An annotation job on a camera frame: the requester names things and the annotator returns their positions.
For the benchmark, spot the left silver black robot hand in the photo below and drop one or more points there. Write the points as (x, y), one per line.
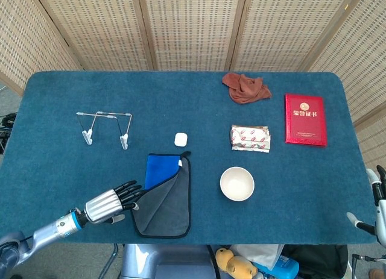
(104, 205)

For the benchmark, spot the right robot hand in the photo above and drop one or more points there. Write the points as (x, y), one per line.
(380, 215)

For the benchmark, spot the grey and blue cloth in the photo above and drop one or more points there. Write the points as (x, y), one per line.
(169, 206)

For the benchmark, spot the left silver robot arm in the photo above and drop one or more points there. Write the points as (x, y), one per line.
(48, 232)

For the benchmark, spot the black metal stand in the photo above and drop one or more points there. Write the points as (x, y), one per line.
(366, 258)

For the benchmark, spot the grey blue robot torso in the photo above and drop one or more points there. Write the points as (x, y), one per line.
(156, 261)

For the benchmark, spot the black bag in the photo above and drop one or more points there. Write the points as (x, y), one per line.
(316, 261)

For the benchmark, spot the white earbud case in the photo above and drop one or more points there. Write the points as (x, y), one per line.
(180, 139)

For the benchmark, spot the blue plastic pack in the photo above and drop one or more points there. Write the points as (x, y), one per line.
(286, 267)

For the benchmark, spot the red certificate book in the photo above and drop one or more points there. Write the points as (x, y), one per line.
(306, 122)

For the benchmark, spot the blue carpet table cover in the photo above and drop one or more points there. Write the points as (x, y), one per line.
(181, 104)

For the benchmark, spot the white plastic bag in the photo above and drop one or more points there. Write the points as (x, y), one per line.
(256, 253)

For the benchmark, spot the cream white bowl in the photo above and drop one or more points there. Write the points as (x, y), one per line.
(237, 184)

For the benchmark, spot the yellow plush toy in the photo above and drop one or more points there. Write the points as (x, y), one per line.
(235, 265)

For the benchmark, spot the silver packet with red print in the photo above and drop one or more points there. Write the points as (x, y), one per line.
(250, 139)

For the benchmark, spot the crumpled brown cloth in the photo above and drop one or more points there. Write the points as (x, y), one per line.
(244, 90)

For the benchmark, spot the woven bamboo folding screen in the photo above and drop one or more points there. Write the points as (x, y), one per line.
(193, 29)

